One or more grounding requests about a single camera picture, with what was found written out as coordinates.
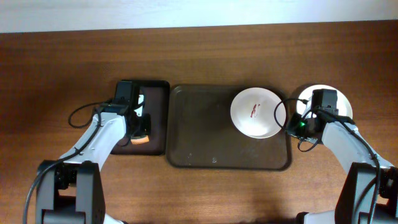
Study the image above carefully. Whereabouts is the orange green scrub sponge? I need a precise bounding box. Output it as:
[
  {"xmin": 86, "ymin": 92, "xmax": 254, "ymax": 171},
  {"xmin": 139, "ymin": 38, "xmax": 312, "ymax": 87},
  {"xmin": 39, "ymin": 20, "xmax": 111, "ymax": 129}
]
[{"xmin": 131, "ymin": 136, "xmax": 149, "ymax": 145}]

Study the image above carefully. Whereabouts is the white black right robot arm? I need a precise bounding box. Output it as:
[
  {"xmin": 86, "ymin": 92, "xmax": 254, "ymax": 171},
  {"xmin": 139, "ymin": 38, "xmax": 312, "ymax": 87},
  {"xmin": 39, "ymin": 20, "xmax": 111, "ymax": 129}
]
[{"xmin": 287, "ymin": 109, "xmax": 397, "ymax": 223}]

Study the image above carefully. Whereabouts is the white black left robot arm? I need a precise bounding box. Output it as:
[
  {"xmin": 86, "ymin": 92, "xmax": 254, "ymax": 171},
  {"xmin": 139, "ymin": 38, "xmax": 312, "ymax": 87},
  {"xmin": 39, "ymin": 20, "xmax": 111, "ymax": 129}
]
[{"xmin": 29, "ymin": 108, "xmax": 150, "ymax": 223}]

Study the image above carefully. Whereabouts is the small dark brown tray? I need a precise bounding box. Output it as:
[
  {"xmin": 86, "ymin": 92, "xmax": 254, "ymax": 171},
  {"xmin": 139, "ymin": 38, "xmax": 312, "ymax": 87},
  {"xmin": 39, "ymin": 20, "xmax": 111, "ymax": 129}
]
[{"xmin": 111, "ymin": 80, "xmax": 170, "ymax": 156}]

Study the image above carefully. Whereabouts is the large brown tray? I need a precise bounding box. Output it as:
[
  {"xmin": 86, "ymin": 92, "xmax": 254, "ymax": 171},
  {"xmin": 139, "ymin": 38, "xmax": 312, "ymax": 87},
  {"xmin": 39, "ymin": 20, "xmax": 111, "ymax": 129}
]
[{"xmin": 165, "ymin": 84, "xmax": 292, "ymax": 171}]

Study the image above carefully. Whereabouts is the white plate with ketchup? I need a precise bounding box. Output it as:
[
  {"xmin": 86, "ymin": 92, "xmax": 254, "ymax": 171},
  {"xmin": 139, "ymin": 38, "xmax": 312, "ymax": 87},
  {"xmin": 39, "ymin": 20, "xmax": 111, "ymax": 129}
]
[{"xmin": 230, "ymin": 87, "xmax": 287, "ymax": 139}]

